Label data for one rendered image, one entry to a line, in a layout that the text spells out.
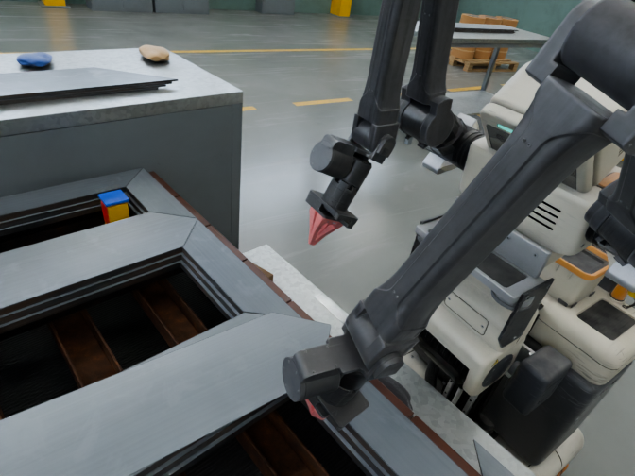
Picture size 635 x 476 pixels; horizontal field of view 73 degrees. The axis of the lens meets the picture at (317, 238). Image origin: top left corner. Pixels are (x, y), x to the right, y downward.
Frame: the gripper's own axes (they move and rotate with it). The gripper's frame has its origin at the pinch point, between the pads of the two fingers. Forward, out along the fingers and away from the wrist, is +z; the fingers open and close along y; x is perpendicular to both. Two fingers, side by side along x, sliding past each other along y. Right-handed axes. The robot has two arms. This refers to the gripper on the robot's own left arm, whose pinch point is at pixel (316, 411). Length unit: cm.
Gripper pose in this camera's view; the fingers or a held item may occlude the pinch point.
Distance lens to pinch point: 77.4
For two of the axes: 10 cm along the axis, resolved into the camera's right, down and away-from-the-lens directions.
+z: -3.1, 6.6, 6.8
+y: 6.1, 6.9, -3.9
